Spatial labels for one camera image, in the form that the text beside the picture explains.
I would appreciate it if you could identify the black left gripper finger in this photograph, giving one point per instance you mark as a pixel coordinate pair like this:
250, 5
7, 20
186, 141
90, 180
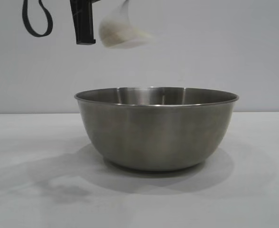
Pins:
83, 23

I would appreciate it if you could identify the translucent plastic measuring cup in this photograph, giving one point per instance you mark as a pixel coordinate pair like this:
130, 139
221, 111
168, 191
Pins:
120, 31

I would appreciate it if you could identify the white raw rice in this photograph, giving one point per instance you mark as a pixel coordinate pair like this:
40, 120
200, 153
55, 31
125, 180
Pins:
123, 36

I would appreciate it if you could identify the stainless steel mixing bowl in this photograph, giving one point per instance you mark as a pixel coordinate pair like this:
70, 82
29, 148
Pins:
156, 133

